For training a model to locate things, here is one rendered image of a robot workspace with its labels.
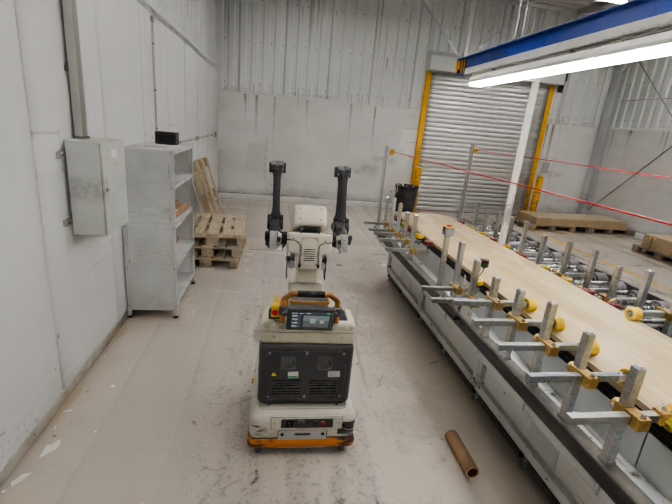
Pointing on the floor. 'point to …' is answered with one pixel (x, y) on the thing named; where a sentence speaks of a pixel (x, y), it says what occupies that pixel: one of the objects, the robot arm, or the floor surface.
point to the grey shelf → (158, 226)
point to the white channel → (540, 78)
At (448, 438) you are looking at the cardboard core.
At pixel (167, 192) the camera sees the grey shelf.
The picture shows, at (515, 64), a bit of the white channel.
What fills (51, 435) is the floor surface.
